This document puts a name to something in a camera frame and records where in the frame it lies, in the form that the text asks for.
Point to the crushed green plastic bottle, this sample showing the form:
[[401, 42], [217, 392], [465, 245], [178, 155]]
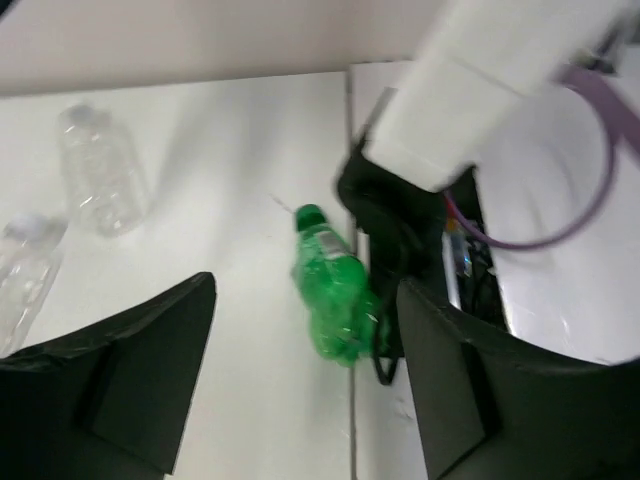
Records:
[[334, 286]]

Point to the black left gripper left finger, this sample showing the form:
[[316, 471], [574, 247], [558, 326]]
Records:
[[110, 400]]

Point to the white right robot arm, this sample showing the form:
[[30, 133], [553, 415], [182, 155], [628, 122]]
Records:
[[479, 63]]

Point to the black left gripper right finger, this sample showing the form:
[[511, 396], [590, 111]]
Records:
[[492, 406]]

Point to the clear bottle without label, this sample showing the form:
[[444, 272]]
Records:
[[31, 256]]

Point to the small clear bottle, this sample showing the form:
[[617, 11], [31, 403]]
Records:
[[103, 177]]

